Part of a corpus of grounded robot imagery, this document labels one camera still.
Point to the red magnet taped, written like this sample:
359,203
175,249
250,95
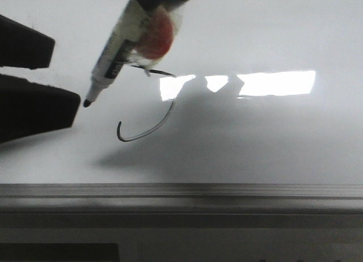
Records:
156,41

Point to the white black whiteboard marker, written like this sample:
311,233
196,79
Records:
122,40

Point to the white whiteboard with aluminium frame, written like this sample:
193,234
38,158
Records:
263,113

